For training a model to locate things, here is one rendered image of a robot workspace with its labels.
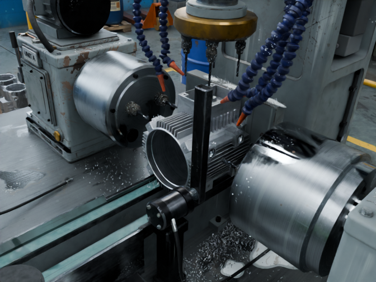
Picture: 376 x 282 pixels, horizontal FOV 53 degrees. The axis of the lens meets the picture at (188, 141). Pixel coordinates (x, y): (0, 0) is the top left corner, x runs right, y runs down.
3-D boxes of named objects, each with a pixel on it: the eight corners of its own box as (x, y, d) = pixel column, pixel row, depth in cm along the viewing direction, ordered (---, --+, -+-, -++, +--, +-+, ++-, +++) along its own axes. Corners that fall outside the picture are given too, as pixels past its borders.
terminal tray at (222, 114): (209, 107, 101) (211, 81, 97) (239, 121, 94) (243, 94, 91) (176, 120, 93) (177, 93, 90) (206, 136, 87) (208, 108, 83)
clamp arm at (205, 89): (197, 192, 81) (203, 82, 68) (207, 199, 79) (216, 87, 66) (185, 200, 79) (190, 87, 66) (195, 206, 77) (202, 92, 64)
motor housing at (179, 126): (196, 149, 111) (199, 89, 101) (245, 178, 99) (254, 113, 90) (141, 174, 99) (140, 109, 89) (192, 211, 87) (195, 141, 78)
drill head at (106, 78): (117, 100, 140) (113, 33, 127) (184, 138, 117) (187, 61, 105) (55, 120, 125) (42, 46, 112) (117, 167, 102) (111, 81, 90)
